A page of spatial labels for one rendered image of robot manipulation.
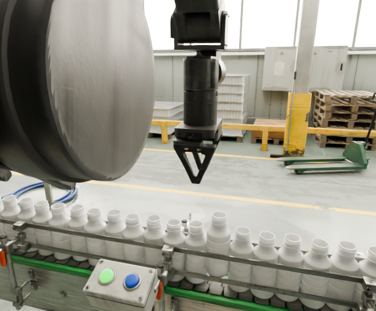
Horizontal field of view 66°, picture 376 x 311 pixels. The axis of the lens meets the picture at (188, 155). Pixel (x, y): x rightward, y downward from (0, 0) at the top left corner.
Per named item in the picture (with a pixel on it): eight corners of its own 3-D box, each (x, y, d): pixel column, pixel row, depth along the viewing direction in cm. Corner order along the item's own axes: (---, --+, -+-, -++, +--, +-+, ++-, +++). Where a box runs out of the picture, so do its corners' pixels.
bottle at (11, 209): (26, 237, 97) (17, 192, 92) (31, 245, 92) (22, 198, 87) (5, 244, 93) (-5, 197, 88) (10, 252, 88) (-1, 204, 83)
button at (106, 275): (116, 272, 64) (114, 269, 63) (110, 285, 62) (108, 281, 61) (104, 269, 65) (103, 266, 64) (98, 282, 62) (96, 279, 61)
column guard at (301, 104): (303, 153, 526) (310, 92, 492) (305, 159, 494) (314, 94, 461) (280, 152, 535) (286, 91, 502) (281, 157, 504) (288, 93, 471)
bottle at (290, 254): (272, 284, 76) (278, 229, 71) (296, 287, 75) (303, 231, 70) (275, 302, 70) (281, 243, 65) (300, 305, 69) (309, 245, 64)
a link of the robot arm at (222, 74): (169, 10, 43) (227, 8, 41) (188, 20, 54) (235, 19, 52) (170, 91, 47) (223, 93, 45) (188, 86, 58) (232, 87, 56)
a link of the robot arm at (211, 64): (179, 51, 44) (216, 50, 42) (190, 52, 50) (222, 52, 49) (179, 97, 46) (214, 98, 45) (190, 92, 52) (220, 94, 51)
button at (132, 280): (142, 277, 62) (140, 274, 61) (136, 290, 60) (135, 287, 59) (129, 274, 63) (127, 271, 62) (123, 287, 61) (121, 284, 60)
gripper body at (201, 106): (222, 128, 54) (224, 87, 52) (214, 142, 44) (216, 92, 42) (188, 126, 55) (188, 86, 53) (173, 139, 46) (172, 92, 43)
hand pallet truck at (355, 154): (357, 161, 485) (370, 91, 450) (380, 172, 434) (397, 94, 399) (273, 163, 473) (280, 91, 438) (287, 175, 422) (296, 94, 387)
